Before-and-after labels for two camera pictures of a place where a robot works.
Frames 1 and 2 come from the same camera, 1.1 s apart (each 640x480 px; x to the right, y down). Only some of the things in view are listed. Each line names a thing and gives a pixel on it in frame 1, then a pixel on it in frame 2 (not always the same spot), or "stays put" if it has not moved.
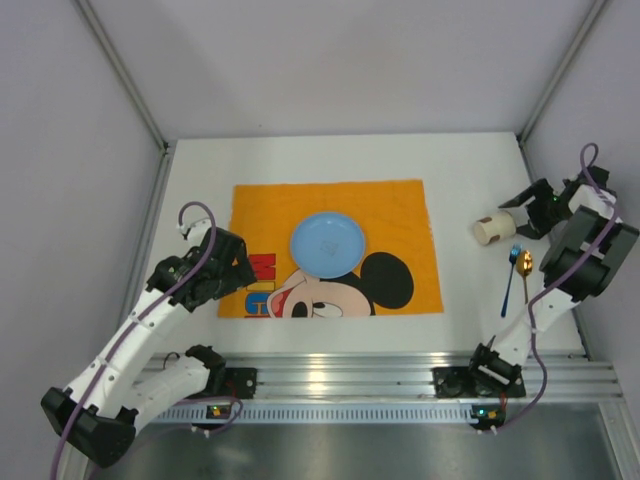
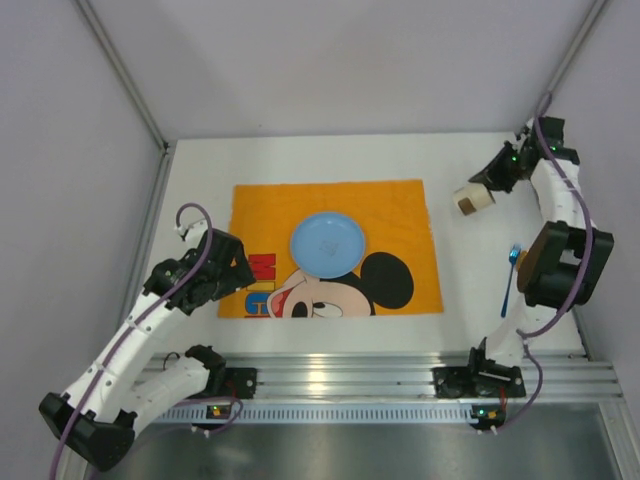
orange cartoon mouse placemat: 397,274 stays put
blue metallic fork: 514,255 stays put
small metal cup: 494,227 -> 472,198
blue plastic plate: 328,245 stays put
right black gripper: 538,211 -> 500,167
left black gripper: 234,261 stays put
